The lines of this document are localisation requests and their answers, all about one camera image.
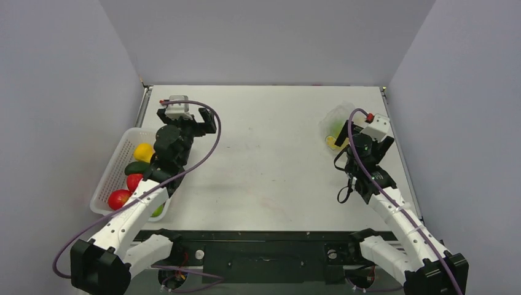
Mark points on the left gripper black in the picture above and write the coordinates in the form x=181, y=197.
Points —
x=201, y=129

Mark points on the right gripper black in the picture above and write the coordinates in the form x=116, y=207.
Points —
x=357, y=128

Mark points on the clear plastic bag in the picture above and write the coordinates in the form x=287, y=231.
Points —
x=340, y=112

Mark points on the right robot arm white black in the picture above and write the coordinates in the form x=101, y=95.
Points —
x=423, y=265

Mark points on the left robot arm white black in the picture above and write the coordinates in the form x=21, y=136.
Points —
x=107, y=262

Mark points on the green fake fruit in bag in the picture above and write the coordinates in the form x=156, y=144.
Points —
x=335, y=127

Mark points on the yellow fake pear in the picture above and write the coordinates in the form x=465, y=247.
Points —
x=143, y=152

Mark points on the dark green fake avocado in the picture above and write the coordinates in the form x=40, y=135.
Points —
x=136, y=167

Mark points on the red fake strawberry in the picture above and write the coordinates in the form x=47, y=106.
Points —
x=133, y=180

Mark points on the green fake lime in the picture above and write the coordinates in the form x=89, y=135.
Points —
x=158, y=211

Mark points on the red fake apple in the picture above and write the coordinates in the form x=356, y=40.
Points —
x=117, y=199

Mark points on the white plastic basket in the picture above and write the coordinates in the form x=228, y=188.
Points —
x=113, y=177

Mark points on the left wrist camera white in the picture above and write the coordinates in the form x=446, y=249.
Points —
x=178, y=110

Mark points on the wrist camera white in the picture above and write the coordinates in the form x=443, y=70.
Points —
x=377, y=126
x=178, y=110

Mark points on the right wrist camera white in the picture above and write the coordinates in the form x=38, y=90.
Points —
x=377, y=126

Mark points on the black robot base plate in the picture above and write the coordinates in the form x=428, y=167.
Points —
x=262, y=257

